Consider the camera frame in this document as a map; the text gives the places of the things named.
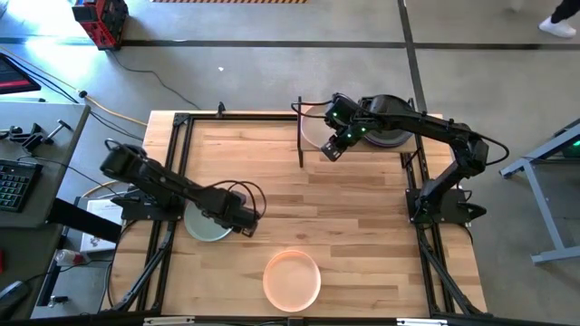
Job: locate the silver bracket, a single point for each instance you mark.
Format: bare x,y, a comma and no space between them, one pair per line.
167,321
421,322

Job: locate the peach plate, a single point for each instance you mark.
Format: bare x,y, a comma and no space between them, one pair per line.
291,280

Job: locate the stack of dark plates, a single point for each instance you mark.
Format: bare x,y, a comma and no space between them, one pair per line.
300,154

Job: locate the green lit device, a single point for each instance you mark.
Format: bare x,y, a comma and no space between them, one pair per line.
574,146

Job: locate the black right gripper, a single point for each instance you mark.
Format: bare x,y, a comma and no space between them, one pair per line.
346,122

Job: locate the clear plastic bottle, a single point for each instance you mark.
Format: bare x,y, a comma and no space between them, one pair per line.
68,258

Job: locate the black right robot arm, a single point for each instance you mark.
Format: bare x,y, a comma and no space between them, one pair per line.
430,129

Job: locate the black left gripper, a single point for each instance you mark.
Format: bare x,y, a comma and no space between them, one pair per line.
235,213

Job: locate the black backlit keyboard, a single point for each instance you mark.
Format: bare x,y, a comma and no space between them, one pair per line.
16,185

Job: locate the grey metal stand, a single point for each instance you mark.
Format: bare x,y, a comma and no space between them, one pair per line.
544,204

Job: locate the black aluminium table frame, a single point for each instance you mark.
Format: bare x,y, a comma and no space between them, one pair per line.
244,117

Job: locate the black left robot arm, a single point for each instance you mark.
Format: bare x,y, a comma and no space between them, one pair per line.
158,179

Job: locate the person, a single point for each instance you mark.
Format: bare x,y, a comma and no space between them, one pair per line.
559,28

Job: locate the grey desk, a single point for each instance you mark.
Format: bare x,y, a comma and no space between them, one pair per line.
54,181

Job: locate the black computer monitor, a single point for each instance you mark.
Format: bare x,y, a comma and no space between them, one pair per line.
13,77

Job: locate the sage green plate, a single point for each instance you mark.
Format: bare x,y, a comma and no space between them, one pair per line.
201,228

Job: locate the white booklet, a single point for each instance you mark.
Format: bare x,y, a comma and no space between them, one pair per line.
102,213

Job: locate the black bar clamp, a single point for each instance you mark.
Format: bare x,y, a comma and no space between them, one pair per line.
31,138

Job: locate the black flat bar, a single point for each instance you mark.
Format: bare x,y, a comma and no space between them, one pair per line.
81,222

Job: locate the red black tool case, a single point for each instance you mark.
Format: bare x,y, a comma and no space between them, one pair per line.
102,22

